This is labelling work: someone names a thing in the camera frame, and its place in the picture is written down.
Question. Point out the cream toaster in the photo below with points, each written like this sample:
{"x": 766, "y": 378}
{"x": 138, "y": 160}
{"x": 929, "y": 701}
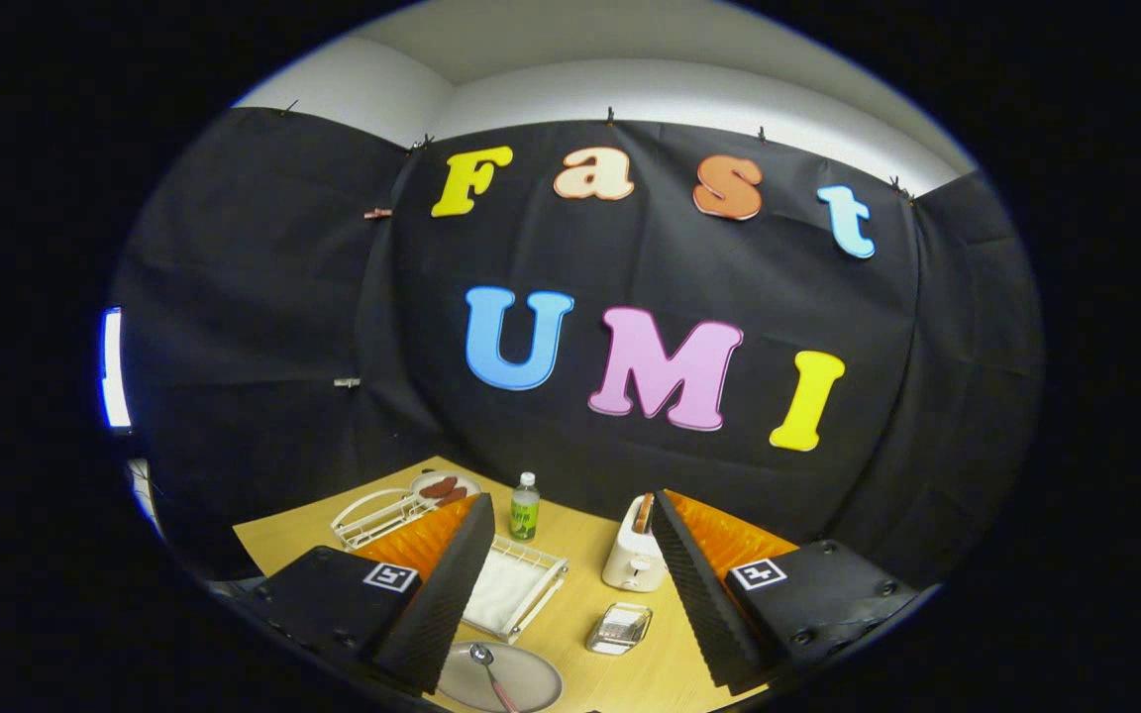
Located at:
{"x": 630, "y": 564}

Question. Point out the green label water bottle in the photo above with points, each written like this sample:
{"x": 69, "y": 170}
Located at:
{"x": 525, "y": 510}

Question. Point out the brown food piece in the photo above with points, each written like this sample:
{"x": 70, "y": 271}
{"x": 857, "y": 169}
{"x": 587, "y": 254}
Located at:
{"x": 454, "y": 496}
{"x": 437, "y": 487}

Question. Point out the toasted bread slice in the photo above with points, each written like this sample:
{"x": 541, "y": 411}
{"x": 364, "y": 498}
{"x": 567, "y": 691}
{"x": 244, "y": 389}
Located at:
{"x": 643, "y": 513}

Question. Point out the large beige plate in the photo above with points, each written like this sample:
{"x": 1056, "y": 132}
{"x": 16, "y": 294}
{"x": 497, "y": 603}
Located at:
{"x": 531, "y": 678}

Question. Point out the bright white screen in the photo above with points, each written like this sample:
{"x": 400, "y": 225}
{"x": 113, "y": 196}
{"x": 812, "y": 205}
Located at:
{"x": 115, "y": 371}

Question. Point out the small grey plate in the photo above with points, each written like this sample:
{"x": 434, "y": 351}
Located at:
{"x": 427, "y": 478}

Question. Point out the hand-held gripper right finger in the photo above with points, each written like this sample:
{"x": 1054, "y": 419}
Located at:
{"x": 694, "y": 599}

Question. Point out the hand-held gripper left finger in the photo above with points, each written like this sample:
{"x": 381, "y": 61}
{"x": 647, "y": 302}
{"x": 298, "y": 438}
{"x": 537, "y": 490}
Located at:
{"x": 442, "y": 604}

